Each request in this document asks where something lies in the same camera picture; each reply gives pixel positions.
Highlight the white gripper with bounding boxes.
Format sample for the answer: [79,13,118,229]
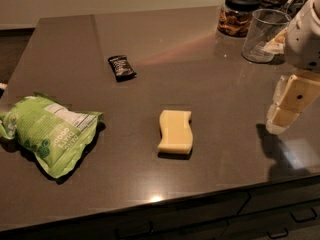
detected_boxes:
[266,3,320,135]

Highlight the yellow sponge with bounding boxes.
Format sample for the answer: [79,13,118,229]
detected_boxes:
[157,110,193,155]

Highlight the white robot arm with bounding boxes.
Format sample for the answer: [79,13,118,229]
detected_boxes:
[263,0,320,135]

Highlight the black rxbar chocolate wrapper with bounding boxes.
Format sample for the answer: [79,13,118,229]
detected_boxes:
[108,55,136,82]

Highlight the clear plastic measuring cup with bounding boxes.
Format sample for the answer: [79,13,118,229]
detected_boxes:
[242,9,291,63]

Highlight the glass jar with black lid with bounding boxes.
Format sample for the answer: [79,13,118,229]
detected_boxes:
[217,0,261,37]

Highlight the dark drawer cabinet front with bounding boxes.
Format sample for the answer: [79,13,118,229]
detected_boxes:
[0,176,320,240]

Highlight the green chip bag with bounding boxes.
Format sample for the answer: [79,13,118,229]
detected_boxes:
[0,95,102,179]

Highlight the black drawer handle right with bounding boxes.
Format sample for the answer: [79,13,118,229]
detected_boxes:
[290,208,319,223]

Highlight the black drawer handle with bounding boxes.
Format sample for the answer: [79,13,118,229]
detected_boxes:
[115,221,153,240]
[290,208,319,223]
[267,228,289,240]

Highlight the black drawer handle lower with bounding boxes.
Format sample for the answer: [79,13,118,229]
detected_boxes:
[267,228,289,240]

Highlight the black drawer handle left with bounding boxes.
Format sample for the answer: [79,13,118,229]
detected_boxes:
[115,221,153,240]

